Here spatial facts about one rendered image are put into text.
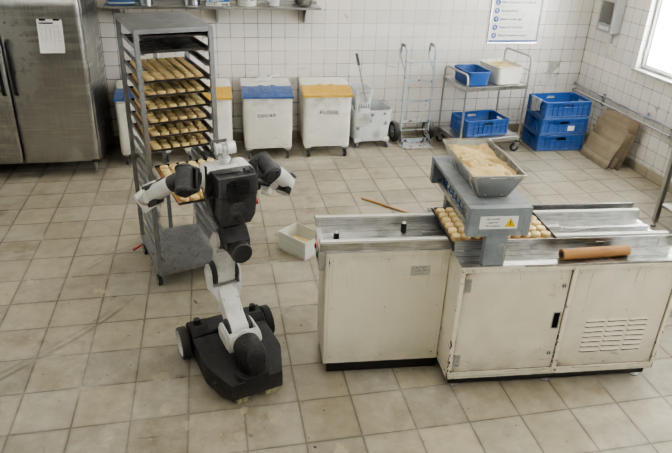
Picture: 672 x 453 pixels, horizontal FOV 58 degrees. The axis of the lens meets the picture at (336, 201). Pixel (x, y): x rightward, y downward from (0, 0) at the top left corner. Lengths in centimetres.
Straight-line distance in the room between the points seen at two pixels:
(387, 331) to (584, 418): 118
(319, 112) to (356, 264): 350
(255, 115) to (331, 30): 136
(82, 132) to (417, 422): 431
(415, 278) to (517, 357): 77
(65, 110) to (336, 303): 378
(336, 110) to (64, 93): 270
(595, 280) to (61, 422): 296
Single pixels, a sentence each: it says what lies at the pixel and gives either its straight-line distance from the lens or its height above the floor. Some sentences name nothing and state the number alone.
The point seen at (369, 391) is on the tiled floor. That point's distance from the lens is 365.
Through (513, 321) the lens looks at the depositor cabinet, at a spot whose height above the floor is 47.
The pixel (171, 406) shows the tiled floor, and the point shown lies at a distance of 362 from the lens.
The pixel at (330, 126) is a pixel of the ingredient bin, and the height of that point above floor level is 36.
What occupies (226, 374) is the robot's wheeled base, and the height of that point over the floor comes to 17.
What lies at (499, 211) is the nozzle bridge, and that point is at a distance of 312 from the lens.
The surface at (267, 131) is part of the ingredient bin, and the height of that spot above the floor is 33.
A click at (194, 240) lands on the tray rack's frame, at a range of 481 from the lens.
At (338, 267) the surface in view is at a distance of 329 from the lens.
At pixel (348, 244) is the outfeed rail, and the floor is 88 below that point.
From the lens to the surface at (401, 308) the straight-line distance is 351.
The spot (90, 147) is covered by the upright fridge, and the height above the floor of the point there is 31.
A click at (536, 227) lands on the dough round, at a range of 359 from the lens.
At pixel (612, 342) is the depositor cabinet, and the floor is 29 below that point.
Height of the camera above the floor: 248
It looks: 26 degrees down
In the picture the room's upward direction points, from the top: 2 degrees clockwise
